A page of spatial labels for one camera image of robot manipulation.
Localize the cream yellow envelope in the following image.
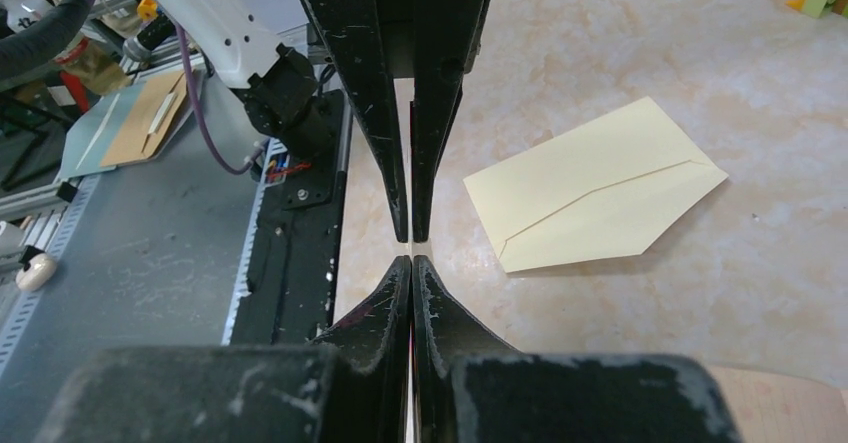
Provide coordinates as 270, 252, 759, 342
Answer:
464, 97, 728, 273

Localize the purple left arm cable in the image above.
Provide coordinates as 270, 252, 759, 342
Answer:
173, 22, 266, 177

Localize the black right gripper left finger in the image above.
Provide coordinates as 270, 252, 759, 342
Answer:
313, 256, 411, 442

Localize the pink lined notepad sheet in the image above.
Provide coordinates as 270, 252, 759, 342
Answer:
708, 365, 847, 442

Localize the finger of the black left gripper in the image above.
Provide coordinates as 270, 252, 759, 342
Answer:
410, 0, 490, 243
301, 0, 409, 243

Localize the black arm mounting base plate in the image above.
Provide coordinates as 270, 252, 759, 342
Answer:
229, 89, 352, 345

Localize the brown envelope on tray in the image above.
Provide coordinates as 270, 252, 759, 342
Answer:
100, 70, 187, 167

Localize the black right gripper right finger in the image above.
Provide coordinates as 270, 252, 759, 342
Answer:
411, 255, 518, 442

